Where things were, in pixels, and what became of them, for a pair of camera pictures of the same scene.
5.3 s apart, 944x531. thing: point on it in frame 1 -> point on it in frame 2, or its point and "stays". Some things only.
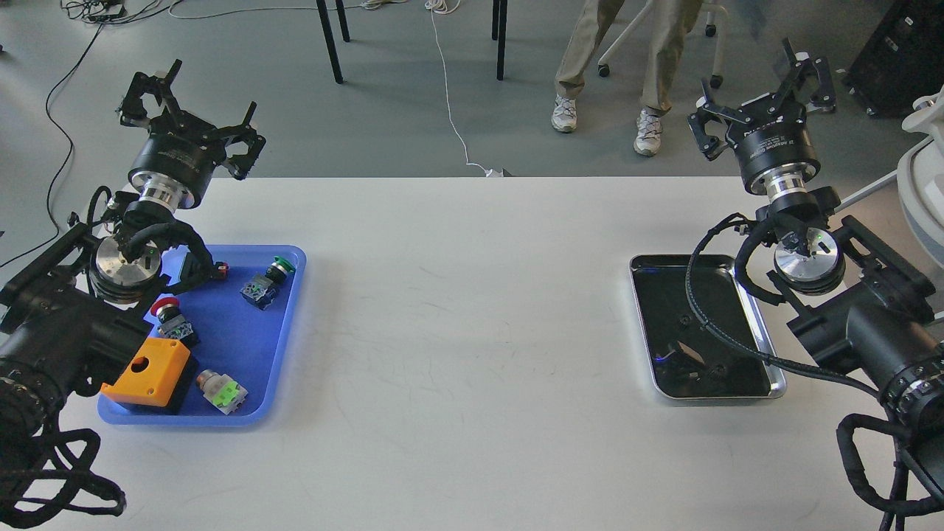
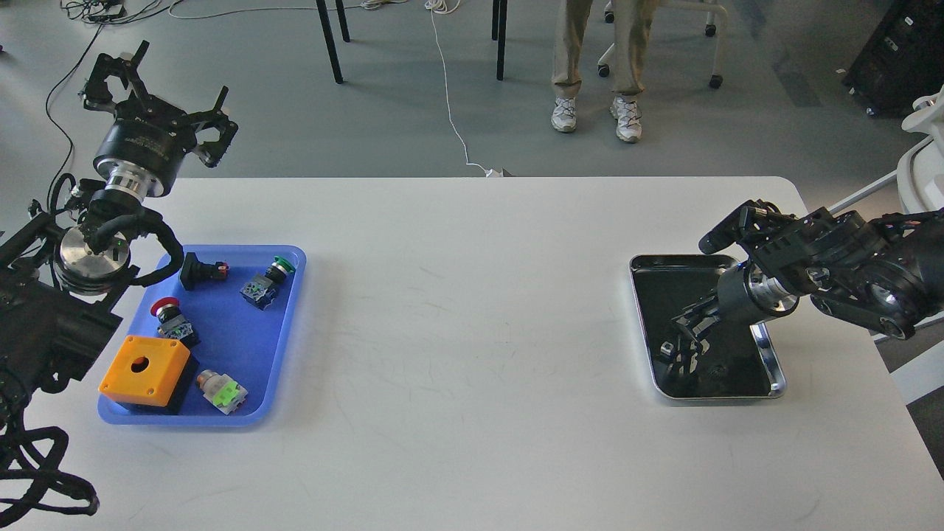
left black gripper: (174, 166) -> (142, 151)
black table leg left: (330, 40) stays
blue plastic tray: (238, 326) stays
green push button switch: (260, 289) stays
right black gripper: (776, 152) -> (745, 296)
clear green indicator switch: (226, 394) stays
